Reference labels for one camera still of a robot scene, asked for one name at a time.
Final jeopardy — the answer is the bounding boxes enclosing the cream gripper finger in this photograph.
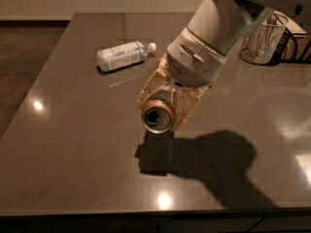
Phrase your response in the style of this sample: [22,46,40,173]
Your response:
[136,56,172,109]
[170,85,209,131]

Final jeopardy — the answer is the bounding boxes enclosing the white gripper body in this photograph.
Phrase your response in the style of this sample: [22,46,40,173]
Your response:
[166,28,226,87]

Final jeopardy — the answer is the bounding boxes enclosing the orange soda can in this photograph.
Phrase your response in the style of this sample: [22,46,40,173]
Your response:
[141,90,176,134]

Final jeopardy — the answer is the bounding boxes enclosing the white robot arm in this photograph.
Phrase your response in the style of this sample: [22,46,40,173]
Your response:
[137,0,311,134]

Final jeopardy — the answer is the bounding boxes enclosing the clear plastic water bottle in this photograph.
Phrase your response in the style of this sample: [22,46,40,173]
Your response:
[96,41,156,73]

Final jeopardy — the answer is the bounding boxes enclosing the metal mesh cup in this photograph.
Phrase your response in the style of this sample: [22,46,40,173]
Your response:
[239,12,289,65]

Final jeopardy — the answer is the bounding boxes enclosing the wire basket with snacks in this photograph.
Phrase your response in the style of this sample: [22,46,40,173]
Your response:
[278,20,311,64]

